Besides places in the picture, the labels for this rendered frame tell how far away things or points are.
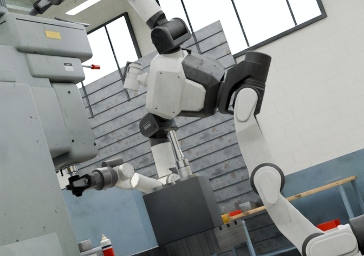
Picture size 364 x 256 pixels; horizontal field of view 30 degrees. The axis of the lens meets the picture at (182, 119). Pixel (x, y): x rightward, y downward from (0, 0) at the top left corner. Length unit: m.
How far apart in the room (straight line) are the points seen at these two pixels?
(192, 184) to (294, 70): 7.93
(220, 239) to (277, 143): 8.03
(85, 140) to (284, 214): 0.86
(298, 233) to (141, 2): 1.15
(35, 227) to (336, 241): 1.24
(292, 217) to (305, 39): 7.48
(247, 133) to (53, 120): 0.81
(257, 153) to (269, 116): 7.49
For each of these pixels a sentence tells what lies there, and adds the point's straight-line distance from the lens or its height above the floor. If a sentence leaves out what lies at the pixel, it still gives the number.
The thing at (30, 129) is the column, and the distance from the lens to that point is 2.25.
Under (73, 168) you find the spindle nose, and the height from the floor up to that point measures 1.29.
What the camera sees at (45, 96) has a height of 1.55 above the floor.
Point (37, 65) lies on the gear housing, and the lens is 2.59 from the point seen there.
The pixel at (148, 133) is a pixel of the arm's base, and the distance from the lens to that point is 3.02.
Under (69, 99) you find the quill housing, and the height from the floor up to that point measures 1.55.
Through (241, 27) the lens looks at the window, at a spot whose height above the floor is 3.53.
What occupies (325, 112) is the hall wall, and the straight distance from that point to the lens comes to 10.05.
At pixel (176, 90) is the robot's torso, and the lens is 2.85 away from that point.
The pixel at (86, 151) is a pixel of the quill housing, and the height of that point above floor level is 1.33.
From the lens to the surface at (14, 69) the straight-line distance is 2.51.
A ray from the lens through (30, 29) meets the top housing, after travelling 2.64.
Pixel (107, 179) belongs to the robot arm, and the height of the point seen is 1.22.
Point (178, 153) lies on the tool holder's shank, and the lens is 2.42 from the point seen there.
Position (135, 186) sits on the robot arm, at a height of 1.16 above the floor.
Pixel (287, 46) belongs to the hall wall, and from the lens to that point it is 10.27.
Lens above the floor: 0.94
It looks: 9 degrees up
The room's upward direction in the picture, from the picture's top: 19 degrees counter-clockwise
